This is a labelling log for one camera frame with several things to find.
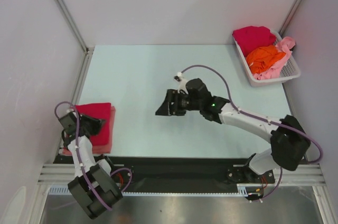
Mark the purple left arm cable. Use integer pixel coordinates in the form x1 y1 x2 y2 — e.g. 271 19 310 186
51 101 133 211

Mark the aluminium front frame rail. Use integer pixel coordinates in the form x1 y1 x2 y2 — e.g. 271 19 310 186
37 164 326 186

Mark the left aluminium side rail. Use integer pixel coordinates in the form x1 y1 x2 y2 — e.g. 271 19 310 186
57 46 95 145

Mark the crimson t-shirt in basket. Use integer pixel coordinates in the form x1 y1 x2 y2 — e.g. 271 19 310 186
232 26 276 57

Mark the right aluminium side rail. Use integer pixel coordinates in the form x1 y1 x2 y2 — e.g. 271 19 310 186
282 82 309 165

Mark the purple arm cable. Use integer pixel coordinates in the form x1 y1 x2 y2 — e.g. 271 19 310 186
174 64 324 203
51 101 133 211

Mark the crimson red t-shirt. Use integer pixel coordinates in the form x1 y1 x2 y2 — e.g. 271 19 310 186
76 102 111 146

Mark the left aluminium corner post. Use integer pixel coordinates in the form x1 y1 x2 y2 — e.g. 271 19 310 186
54 0 88 53

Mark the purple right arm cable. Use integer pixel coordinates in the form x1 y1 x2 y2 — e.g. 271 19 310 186
174 64 324 203

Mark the orange t-shirt in basket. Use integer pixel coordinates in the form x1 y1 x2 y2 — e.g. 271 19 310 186
246 45 286 74

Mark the white plastic laundry basket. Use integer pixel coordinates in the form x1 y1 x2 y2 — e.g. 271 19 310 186
232 30 302 88

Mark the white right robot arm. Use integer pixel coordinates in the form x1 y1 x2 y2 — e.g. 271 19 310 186
155 76 311 182

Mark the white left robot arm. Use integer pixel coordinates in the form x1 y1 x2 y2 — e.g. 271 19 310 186
59 111 123 219

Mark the light pink t-shirt in basket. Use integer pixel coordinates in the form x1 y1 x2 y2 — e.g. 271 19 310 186
252 36 296 80

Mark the folded salmon pink t-shirt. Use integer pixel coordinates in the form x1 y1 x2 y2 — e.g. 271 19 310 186
62 105 117 156

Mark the aluminium side rail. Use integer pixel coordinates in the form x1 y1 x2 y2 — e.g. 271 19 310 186
57 46 95 145
282 82 309 165

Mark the white slotted cable duct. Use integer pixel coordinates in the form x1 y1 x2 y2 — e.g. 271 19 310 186
49 185 265 197

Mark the right aluminium corner post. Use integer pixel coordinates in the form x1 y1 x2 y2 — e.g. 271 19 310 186
278 0 320 34

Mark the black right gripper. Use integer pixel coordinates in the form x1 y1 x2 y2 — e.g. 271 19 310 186
155 89 202 116

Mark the aluminium corner post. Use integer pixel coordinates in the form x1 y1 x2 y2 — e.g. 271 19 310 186
278 0 320 34
54 0 88 53

